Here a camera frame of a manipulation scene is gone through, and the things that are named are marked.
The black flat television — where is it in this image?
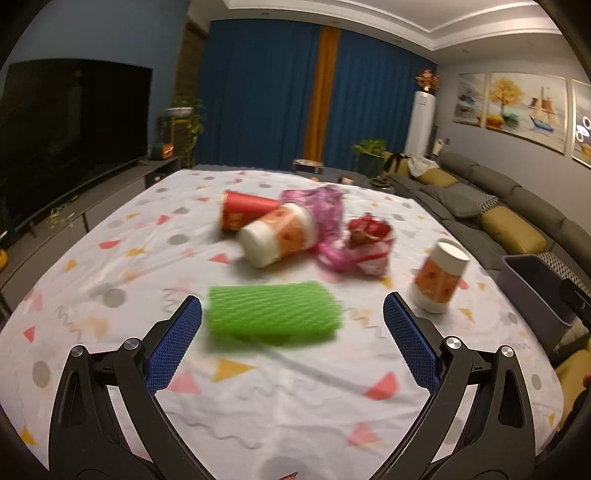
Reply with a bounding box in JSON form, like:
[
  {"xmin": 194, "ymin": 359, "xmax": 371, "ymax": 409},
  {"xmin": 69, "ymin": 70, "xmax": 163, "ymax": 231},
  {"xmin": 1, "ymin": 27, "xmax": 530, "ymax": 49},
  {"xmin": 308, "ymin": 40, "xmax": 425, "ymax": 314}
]
[{"xmin": 0, "ymin": 58, "xmax": 154, "ymax": 236}]

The grey plastic bin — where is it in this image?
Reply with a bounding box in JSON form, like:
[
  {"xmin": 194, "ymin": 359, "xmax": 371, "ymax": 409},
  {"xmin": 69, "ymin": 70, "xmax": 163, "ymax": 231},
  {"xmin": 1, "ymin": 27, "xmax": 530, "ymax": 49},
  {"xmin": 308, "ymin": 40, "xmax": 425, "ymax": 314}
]
[{"xmin": 501, "ymin": 254, "xmax": 587, "ymax": 356}]

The trailing potted plant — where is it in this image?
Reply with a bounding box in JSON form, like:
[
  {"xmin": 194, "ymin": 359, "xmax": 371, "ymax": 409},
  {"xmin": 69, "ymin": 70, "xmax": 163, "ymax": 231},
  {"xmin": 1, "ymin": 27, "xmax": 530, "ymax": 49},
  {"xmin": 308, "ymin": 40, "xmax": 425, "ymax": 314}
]
[{"xmin": 164, "ymin": 97, "xmax": 205, "ymax": 169}]

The grey yellow sofa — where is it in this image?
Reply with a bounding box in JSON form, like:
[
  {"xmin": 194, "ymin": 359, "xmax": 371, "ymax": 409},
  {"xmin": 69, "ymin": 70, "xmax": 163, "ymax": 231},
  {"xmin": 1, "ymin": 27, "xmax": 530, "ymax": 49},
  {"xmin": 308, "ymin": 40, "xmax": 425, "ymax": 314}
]
[{"xmin": 383, "ymin": 151, "xmax": 591, "ymax": 416}]

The gold plant stand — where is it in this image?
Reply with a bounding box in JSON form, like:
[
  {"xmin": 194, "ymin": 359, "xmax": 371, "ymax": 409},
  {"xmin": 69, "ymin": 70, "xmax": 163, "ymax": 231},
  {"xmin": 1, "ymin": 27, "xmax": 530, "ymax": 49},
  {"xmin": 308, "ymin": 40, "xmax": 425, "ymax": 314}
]
[{"xmin": 168, "ymin": 117, "xmax": 195, "ymax": 160}]

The grey television stand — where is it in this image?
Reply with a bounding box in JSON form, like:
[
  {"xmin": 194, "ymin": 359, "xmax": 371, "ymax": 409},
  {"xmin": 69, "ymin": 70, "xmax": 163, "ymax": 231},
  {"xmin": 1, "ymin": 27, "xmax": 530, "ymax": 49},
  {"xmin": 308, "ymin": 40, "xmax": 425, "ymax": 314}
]
[{"xmin": 0, "ymin": 157, "xmax": 183, "ymax": 315}]

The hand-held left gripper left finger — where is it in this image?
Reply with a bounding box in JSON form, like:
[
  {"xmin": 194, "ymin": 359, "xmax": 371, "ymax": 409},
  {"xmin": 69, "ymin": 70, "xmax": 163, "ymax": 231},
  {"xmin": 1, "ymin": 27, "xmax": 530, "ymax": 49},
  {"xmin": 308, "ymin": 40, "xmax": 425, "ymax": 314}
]
[{"xmin": 48, "ymin": 295, "xmax": 208, "ymax": 480}]

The orange curtain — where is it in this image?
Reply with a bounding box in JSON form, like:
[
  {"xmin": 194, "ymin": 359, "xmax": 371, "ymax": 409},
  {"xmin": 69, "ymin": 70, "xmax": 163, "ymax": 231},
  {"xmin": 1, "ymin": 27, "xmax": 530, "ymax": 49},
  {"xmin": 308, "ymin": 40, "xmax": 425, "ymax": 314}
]
[{"xmin": 304, "ymin": 27, "xmax": 341, "ymax": 172}]

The framed sailboat tree painting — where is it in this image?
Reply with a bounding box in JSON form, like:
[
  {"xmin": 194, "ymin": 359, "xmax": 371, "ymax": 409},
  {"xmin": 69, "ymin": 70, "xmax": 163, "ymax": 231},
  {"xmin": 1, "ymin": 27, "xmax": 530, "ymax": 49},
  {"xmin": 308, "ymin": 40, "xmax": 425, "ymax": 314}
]
[{"xmin": 485, "ymin": 71, "xmax": 568, "ymax": 155}]

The large yellow pillow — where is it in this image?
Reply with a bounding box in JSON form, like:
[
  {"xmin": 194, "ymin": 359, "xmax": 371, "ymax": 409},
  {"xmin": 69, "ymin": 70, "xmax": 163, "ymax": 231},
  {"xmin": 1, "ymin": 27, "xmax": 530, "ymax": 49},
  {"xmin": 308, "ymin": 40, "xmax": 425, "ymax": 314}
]
[{"xmin": 480, "ymin": 206, "xmax": 546, "ymax": 254}]

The small red white plastic bag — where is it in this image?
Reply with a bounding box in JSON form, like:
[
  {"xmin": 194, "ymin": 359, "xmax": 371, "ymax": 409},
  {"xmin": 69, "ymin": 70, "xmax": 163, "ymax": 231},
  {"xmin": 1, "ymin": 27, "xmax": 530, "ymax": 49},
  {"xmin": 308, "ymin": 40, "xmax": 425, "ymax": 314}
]
[{"xmin": 346, "ymin": 213, "xmax": 399, "ymax": 278}]

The red gold flower decoration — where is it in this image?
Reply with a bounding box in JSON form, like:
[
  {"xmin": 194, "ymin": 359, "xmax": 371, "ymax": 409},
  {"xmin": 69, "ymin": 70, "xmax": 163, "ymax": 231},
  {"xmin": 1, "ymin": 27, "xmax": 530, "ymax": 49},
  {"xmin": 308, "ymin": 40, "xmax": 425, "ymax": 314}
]
[{"xmin": 416, "ymin": 68, "xmax": 440, "ymax": 93}]

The flat grey pillow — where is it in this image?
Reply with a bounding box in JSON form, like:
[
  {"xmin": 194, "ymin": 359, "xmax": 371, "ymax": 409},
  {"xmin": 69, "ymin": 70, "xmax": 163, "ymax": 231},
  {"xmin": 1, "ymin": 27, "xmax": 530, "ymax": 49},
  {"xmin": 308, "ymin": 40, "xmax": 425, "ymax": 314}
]
[{"xmin": 438, "ymin": 191, "xmax": 485, "ymax": 217}]

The framed grey sky painting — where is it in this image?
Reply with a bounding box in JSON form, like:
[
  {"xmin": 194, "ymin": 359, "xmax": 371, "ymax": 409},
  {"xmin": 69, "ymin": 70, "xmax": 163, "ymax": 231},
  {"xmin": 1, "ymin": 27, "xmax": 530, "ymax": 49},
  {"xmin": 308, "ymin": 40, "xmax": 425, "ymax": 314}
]
[{"xmin": 570, "ymin": 78, "xmax": 591, "ymax": 167}]

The small yellow pillow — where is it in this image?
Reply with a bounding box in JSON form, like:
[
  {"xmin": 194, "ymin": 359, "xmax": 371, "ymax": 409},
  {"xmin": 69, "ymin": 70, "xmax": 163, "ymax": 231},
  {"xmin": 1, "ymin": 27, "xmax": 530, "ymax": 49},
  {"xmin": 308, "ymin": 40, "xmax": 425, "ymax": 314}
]
[{"xmin": 418, "ymin": 168, "xmax": 458, "ymax": 188}]

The black yellow bag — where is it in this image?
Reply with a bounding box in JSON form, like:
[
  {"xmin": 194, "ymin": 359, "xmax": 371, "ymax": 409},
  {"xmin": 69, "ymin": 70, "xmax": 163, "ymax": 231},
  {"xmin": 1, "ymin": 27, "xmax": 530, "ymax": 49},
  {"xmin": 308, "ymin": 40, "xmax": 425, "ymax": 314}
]
[{"xmin": 384, "ymin": 153, "xmax": 411, "ymax": 178}]

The small framed painting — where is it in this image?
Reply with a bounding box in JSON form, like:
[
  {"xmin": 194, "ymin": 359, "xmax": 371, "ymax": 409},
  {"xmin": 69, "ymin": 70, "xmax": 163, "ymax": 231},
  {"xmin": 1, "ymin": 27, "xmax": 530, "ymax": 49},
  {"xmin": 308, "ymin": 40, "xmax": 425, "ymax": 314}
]
[{"xmin": 452, "ymin": 72, "xmax": 487, "ymax": 126}]

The blue curtain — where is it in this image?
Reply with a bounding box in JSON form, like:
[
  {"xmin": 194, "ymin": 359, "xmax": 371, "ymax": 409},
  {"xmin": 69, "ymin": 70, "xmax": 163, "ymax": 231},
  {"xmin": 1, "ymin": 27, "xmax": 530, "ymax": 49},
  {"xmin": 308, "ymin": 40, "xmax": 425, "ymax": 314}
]
[
  {"xmin": 193, "ymin": 21, "xmax": 321, "ymax": 171},
  {"xmin": 330, "ymin": 30, "xmax": 438, "ymax": 174}
]

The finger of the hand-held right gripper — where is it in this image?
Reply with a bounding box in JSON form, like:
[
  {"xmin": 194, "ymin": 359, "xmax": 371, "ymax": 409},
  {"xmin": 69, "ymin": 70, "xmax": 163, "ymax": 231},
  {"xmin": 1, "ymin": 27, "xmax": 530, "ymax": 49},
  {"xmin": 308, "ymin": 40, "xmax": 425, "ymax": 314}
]
[{"xmin": 558, "ymin": 278, "xmax": 591, "ymax": 324}]

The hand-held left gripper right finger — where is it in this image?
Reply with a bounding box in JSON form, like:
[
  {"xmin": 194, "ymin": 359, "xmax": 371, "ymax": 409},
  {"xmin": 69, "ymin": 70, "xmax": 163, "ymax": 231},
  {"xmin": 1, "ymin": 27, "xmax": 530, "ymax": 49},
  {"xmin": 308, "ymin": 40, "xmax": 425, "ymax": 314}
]
[{"xmin": 383, "ymin": 292, "xmax": 539, "ymax": 480}]

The pink plastic bag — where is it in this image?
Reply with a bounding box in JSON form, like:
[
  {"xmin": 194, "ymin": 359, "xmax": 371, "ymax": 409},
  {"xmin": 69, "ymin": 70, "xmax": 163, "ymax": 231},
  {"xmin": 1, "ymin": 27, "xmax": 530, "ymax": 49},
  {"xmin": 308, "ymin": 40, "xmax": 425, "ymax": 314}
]
[{"xmin": 281, "ymin": 185, "xmax": 358, "ymax": 274}]

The potted plant in green stand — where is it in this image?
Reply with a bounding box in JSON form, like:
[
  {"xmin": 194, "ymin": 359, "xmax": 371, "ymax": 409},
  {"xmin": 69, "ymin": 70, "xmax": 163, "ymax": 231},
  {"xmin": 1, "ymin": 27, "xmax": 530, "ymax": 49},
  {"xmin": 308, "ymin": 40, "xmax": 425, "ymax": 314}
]
[{"xmin": 353, "ymin": 138, "xmax": 387, "ymax": 178}]

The white orange paper cup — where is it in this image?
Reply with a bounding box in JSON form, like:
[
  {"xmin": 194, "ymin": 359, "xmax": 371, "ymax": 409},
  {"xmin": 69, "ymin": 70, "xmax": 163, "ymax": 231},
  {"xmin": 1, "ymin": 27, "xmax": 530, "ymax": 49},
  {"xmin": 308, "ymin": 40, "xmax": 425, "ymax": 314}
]
[
  {"xmin": 238, "ymin": 202, "xmax": 319, "ymax": 269},
  {"xmin": 410, "ymin": 240, "xmax": 471, "ymax": 315}
]

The green foam net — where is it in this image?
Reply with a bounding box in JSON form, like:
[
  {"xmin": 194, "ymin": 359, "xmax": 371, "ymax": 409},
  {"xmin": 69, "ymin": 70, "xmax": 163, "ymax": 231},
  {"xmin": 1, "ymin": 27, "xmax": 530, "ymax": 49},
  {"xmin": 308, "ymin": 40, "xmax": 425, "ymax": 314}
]
[{"xmin": 206, "ymin": 281, "xmax": 345, "ymax": 344}]

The printed white tablecloth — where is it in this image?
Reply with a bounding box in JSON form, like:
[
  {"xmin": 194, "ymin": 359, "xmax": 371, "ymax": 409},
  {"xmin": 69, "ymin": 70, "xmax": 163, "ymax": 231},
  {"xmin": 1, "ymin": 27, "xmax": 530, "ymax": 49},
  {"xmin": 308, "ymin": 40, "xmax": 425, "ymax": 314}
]
[{"xmin": 0, "ymin": 168, "xmax": 566, "ymax": 480}]

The red paper cup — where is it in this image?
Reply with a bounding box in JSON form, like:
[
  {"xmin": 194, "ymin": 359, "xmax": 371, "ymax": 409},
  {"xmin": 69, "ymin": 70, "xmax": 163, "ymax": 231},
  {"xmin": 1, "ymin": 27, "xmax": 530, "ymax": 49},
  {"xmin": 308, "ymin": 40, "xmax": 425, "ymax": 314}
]
[{"xmin": 221, "ymin": 190, "xmax": 282, "ymax": 232}]

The white standing air conditioner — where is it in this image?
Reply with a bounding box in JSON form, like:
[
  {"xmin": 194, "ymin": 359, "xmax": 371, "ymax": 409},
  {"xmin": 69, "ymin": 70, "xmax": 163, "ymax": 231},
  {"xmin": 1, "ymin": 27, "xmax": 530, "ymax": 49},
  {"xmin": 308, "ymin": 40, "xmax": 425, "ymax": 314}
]
[{"xmin": 405, "ymin": 91, "xmax": 437, "ymax": 160}]

